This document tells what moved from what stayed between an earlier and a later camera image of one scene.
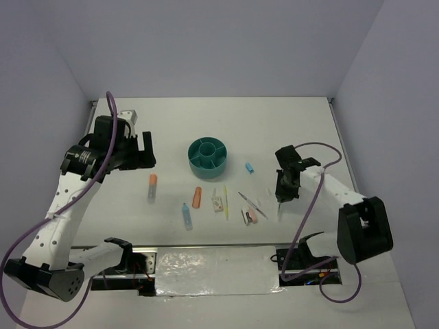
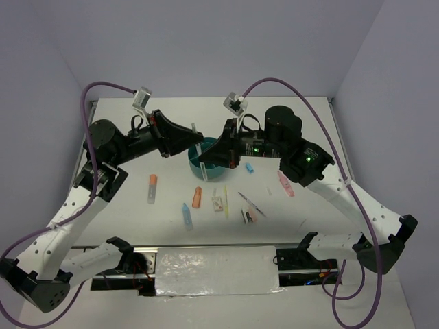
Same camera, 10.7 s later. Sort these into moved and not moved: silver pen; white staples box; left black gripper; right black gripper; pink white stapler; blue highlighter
Moved: left black gripper; right black gripper
Not moved: white staples box; silver pen; pink white stapler; blue highlighter
